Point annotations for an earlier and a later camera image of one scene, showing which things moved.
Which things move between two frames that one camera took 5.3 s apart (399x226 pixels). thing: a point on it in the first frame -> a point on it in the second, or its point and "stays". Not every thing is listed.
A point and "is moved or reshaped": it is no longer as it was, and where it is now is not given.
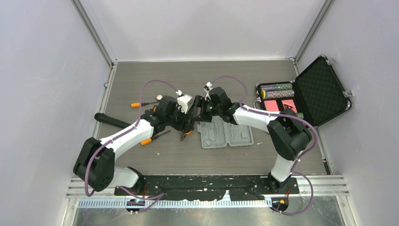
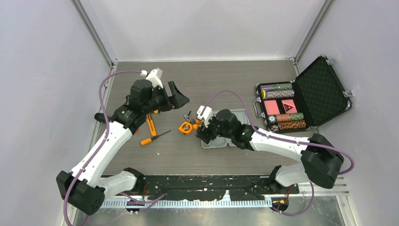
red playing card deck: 271,106 stays
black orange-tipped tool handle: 102,117 stays
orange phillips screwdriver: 149,141 stays
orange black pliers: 183,135 is moved or reshaped
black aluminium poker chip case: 317,92 stays
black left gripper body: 177,120 -> 160,100
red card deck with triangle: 289,104 stays
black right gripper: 199,102 -> 203,132
